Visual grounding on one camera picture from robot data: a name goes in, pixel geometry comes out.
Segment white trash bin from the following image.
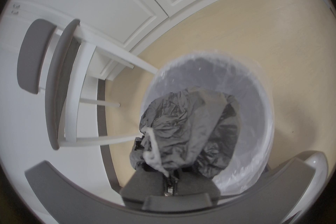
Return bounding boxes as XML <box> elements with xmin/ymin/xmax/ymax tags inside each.
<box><xmin>142</xmin><ymin>50</ymin><xmax>275</xmax><ymax>194</ymax></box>

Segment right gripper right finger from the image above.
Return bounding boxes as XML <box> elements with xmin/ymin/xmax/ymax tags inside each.
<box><xmin>174</xmin><ymin>169</ymin><xmax>221</xmax><ymax>199</ymax></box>

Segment black plastic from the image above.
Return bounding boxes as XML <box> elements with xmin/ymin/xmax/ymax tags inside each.
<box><xmin>129</xmin><ymin>86</ymin><xmax>242</xmax><ymax>180</ymax></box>

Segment clear plastic bag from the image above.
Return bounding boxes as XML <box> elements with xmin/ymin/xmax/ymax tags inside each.
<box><xmin>142</xmin><ymin>50</ymin><xmax>275</xmax><ymax>194</ymax></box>

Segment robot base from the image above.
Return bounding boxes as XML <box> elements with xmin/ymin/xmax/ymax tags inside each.
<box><xmin>285</xmin><ymin>151</ymin><xmax>329</xmax><ymax>224</ymax></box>

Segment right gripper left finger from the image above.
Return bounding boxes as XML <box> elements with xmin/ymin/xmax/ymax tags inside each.
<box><xmin>119</xmin><ymin>168</ymin><xmax>169</xmax><ymax>202</ymax></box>

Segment white chair grey cushions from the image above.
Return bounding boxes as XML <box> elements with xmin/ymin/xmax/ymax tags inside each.
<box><xmin>17</xmin><ymin>18</ymin><xmax>159</xmax><ymax>151</ymax></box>

